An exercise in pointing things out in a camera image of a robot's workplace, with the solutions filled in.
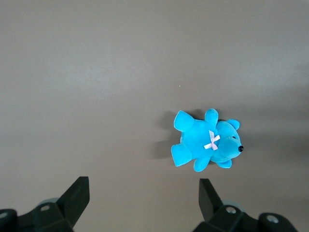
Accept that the blue teddy bear plush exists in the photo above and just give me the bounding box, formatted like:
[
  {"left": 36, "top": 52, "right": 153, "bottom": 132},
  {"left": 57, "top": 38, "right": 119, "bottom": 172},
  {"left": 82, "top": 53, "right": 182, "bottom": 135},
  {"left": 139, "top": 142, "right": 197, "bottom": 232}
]
[{"left": 170, "top": 108, "right": 244, "bottom": 173}]

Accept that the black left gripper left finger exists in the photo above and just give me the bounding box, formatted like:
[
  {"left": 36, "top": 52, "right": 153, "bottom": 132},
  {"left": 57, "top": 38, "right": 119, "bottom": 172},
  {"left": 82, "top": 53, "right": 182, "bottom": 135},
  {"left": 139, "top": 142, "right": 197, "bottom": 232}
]
[{"left": 16, "top": 176, "right": 91, "bottom": 232}]

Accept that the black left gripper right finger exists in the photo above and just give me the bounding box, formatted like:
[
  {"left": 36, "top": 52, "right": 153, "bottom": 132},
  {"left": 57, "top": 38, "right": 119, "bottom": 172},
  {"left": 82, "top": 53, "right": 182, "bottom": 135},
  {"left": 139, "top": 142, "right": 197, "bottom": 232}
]
[{"left": 193, "top": 178, "right": 299, "bottom": 232}]

